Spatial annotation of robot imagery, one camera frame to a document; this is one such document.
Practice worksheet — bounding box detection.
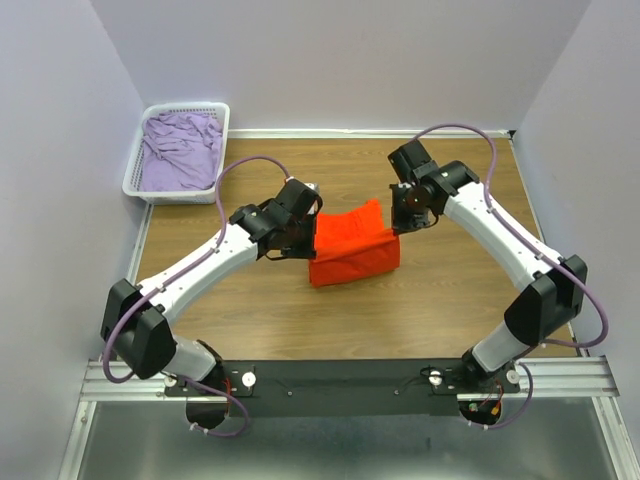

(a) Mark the orange t-shirt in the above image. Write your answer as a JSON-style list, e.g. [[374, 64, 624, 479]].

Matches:
[[308, 199, 401, 288]]

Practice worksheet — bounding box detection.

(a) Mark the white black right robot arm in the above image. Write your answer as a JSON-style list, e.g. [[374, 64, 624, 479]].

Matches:
[[388, 140, 587, 392]]

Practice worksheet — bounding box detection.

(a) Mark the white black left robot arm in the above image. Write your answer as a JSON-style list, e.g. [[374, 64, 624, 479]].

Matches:
[[101, 178, 323, 395]]

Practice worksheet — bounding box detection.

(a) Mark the purple t-shirt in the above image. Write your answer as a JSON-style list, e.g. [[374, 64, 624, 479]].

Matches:
[[139, 112, 223, 192]]

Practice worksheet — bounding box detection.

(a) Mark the white perforated plastic basket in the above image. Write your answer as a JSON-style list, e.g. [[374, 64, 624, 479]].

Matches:
[[122, 101, 230, 204]]

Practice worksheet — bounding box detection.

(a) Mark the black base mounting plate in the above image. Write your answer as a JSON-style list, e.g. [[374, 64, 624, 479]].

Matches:
[[164, 358, 521, 419]]

